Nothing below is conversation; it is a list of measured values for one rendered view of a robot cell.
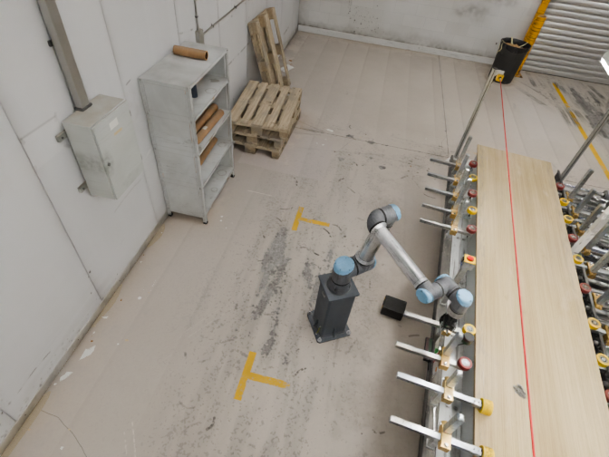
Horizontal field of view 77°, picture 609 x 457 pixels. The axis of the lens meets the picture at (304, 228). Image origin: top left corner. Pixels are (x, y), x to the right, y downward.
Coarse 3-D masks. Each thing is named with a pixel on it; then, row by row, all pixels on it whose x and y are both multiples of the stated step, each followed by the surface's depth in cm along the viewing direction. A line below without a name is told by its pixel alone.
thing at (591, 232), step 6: (606, 210) 281; (600, 216) 287; (606, 216) 281; (594, 222) 291; (600, 222) 286; (606, 222) 285; (588, 228) 297; (594, 228) 291; (600, 228) 290; (588, 234) 296; (594, 234) 294; (582, 240) 301; (588, 240) 299; (576, 246) 306; (582, 246) 304; (576, 252) 310
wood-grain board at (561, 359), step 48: (480, 192) 350; (528, 192) 357; (480, 240) 306; (528, 240) 311; (480, 288) 271; (528, 288) 275; (576, 288) 280; (480, 336) 244; (528, 336) 247; (576, 336) 250; (480, 384) 221; (576, 384) 227; (480, 432) 203; (528, 432) 205; (576, 432) 208
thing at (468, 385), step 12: (468, 240) 344; (468, 252) 332; (468, 276) 311; (468, 288) 301; (468, 312) 283; (468, 348) 260; (468, 372) 247; (468, 384) 240; (468, 408) 229; (468, 420) 224; (468, 432) 219; (468, 456) 209
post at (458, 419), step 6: (456, 414) 184; (462, 414) 182; (450, 420) 189; (456, 420) 182; (462, 420) 181; (444, 426) 195; (450, 426) 188; (456, 426) 186; (438, 432) 202; (444, 432) 194; (450, 432) 192; (432, 444) 209
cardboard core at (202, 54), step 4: (176, 48) 339; (180, 48) 339; (184, 48) 338; (188, 48) 339; (192, 48) 339; (176, 52) 340; (180, 52) 339; (184, 52) 339; (188, 52) 338; (192, 52) 338; (196, 52) 337; (200, 52) 337; (204, 52) 337; (188, 56) 342; (192, 56) 340; (196, 56) 339; (200, 56) 338; (204, 56) 338
